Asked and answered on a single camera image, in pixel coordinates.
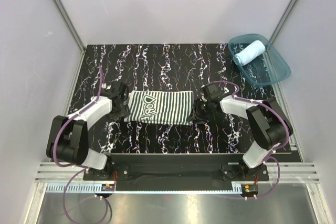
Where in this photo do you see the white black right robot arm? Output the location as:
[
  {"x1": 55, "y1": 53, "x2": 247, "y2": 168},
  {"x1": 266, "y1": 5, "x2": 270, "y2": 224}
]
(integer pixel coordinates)
[{"x1": 188, "y1": 82, "x2": 293, "y2": 180}]

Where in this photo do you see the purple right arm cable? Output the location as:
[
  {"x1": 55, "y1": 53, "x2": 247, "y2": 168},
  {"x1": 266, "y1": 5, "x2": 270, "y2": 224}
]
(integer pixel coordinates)
[{"x1": 209, "y1": 81, "x2": 292, "y2": 200}]

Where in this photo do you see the aluminium front rail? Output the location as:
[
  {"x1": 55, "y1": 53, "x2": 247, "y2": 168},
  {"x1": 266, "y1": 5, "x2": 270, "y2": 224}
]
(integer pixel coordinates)
[{"x1": 35, "y1": 163, "x2": 320, "y2": 183}]

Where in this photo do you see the white slotted cable duct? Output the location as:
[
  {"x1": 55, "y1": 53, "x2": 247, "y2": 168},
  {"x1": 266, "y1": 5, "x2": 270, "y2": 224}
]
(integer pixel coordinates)
[{"x1": 46, "y1": 183, "x2": 242, "y2": 194}]

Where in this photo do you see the green white striped towel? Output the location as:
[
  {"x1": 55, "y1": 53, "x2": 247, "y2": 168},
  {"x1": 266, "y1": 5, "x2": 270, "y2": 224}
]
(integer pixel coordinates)
[{"x1": 124, "y1": 91, "x2": 194, "y2": 125}]

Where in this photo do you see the teal transparent plastic bin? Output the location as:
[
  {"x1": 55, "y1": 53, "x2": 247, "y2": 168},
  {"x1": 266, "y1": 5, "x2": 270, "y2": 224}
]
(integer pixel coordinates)
[{"x1": 228, "y1": 34, "x2": 291, "y2": 88}]

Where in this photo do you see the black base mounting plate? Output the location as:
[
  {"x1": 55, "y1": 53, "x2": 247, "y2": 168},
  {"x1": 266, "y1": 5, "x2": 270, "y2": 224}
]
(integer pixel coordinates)
[{"x1": 83, "y1": 154, "x2": 269, "y2": 193}]

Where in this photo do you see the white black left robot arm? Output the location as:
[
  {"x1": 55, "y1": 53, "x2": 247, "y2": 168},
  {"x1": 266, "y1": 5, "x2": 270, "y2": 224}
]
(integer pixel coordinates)
[{"x1": 46, "y1": 81, "x2": 130, "y2": 180}]

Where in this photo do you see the light blue towel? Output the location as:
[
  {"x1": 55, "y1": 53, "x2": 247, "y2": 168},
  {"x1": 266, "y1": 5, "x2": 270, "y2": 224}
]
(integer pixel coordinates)
[{"x1": 233, "y1": 40, "x2": 266, "y2": 66}]

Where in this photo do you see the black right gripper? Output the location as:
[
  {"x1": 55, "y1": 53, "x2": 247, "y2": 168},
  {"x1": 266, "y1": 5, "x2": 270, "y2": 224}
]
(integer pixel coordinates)
[{"x1": 187, "y1": 98, "x2": 213, "y2": 125}]

